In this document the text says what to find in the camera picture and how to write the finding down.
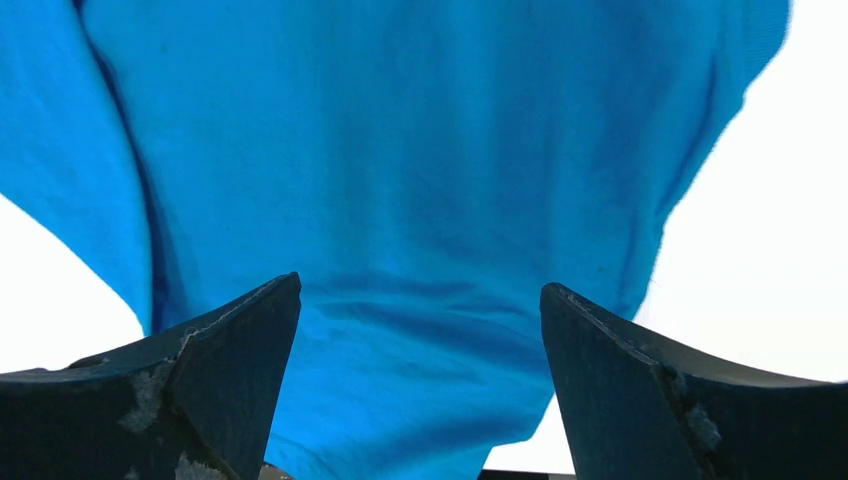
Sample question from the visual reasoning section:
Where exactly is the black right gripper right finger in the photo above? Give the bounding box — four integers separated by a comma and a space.
540, 283, 847, 480

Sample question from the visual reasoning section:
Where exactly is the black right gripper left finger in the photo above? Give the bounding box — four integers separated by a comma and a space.
1, 273, 301, 479

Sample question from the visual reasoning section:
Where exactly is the blue t shirt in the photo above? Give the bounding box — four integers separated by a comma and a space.
1, 1, 790, 479

